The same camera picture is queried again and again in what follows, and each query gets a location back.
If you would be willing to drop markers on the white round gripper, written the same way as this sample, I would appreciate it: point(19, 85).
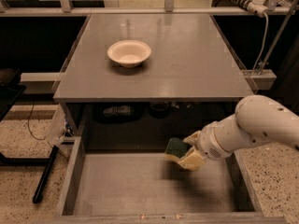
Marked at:
point(209, 144)

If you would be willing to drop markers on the green and yellow sponge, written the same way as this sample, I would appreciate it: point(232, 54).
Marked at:
point(176, 149)

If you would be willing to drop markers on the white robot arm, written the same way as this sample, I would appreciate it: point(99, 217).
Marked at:
point(257, 120)

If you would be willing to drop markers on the grey cabinet with top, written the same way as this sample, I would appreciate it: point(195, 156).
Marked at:
point(189, 62)

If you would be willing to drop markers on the grey open top drawer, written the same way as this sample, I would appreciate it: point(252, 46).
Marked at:
point(144, 188)

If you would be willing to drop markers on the dark cup under cabinet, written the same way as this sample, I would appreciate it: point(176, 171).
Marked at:
point(159, 110)

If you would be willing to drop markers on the white paper bowl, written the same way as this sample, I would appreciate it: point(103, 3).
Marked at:
point(129, 53)

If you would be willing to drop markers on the black metal stand leg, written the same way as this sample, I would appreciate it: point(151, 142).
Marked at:
point(37, 198)

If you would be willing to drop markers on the black chair at left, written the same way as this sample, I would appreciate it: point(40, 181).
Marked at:
point(10, 89)

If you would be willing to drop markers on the white ribbed hose fitting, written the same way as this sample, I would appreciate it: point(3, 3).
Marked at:
point(255, 7)

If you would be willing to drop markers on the metal railing frame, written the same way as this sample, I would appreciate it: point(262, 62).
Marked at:
point(93, 0)

